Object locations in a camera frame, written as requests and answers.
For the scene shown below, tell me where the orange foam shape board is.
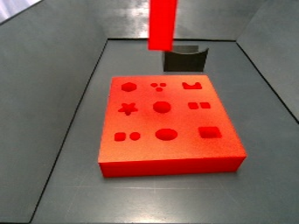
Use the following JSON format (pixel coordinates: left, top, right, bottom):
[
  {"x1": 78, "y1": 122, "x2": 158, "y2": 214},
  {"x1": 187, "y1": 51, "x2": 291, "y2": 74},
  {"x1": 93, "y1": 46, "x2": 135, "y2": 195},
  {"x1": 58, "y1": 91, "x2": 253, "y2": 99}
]
[{"x1": 98, "y1": 75, "x2": 247, "y2": 178}]

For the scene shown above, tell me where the black curved fixture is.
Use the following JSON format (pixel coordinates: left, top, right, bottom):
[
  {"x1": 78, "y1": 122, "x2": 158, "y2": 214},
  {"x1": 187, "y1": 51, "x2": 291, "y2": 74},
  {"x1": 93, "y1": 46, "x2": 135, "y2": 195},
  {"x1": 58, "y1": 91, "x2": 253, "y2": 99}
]
[{"x1": 163, "y1": 45, "x2": 210, "y2": 72}]

